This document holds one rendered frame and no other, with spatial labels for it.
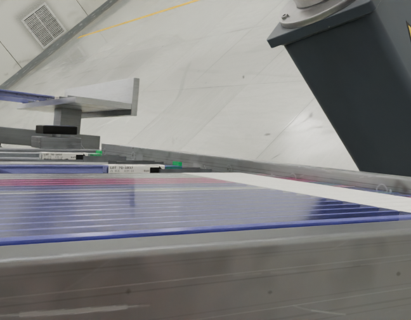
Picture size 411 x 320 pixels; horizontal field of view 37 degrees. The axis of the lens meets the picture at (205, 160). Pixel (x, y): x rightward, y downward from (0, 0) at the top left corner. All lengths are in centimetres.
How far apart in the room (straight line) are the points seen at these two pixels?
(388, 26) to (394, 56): 4
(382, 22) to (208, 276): 75
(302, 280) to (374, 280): 4
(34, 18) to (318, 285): 847
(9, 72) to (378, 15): 775
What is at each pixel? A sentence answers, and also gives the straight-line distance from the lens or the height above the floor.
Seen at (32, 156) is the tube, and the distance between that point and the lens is 79.
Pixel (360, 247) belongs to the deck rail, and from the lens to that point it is 25.
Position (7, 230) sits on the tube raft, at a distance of 23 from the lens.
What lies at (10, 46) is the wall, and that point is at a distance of 854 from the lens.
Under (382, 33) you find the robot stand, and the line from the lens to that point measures 93.
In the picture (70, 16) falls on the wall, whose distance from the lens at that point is 882.
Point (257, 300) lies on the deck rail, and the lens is 22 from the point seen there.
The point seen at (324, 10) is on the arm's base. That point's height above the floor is 71.
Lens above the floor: 98
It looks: 23 degrees down
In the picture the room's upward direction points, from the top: 36 degrees counter-clockwise
